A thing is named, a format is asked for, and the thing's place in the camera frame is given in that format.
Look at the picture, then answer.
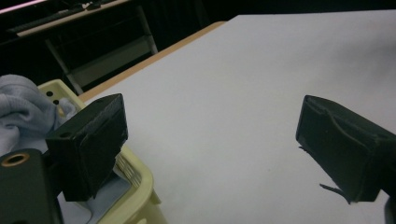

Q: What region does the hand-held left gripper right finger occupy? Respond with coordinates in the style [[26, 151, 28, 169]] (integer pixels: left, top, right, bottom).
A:
[[295, 94, 396, 204]]

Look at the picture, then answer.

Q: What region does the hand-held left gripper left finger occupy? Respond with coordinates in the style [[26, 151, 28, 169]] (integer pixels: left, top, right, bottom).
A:
[[46, 92, 129, 202]]

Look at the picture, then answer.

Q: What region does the pale yellow perforated plastic basket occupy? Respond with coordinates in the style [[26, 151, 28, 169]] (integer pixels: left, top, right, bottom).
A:
[[36, 78, 169, 224]]

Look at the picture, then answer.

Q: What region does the light blue-grey tank top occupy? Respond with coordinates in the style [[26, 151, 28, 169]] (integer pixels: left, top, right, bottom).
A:
[[0, 74, 132, 224]]

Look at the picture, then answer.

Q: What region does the wooden desk with grey metal legs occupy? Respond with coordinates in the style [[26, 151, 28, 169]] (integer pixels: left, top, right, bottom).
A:
[[0, 0, 160, 96]]

